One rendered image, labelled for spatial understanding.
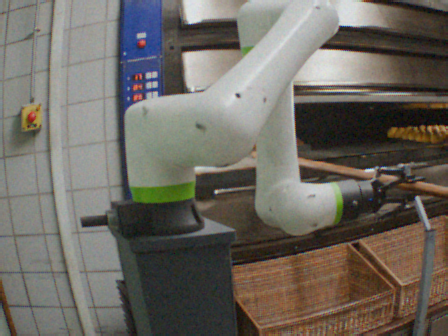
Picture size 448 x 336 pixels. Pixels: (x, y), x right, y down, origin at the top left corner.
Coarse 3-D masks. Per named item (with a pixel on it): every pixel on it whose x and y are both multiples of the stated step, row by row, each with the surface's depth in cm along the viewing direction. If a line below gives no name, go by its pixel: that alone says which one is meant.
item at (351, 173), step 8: (304, 160) 235; (312, 160) 231; (312, 168) 228; (320, 168) 221; (328, 168) 214; (336, 168) 209; (344, 168) 203; (352, 168) 199; (344, 176) 203; (352, 176) 197; (360, 176) 191; (368, 176) 186; (384, 176) 176; (392, 176) 173; (400, 184) 165; (408, 184) 161; (416, 184) 156; (424, 184) 152; (416, 192) 157; (424, 192) 151; (432, 192) 147; (440, 192) 142
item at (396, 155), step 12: (348, 156) 266; (360, 156) 264; (372, 156) 266; (384, 156) 268; (396, 156) 270; (408, 156) 272; (420, 156) 274; (240, 168) 255; (252, 168) 252; (300, 168) 257; (204, 180) 248; (216, 180) 249; (228, 180) 250; (240, 180) 251; (252, 180) 252
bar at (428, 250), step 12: (372, 168) 226; (384, 168) 227; (396, 168) 228; (408, 168) 229; (420, 168) 232; (300, 180) 217; (312, 180) 218; (324, 180) 219; (336, 180) 221; (216, 192) 210; (228, 192) 211; (240, 192) 212; (252, 192) 213; (420, 204) 220; (420, 216) 218; (432, 228) 213; (432, 240) 211; (432, 252) 211; (432, 264) 212; (420, 288) 215; (420, 300) 214; (420, 312) 213; (420, 324) 214
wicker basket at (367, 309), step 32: (288, 256) 255; (320, 256) 259; (352, 256) 257; (288, 288) 253; (320, 288) 256; (352, 288) 257; (384, 288) 229; (256, 320) 247; (288, 320) 250; (320, 320) 211; (352, 320) 234; (384, 320) 222
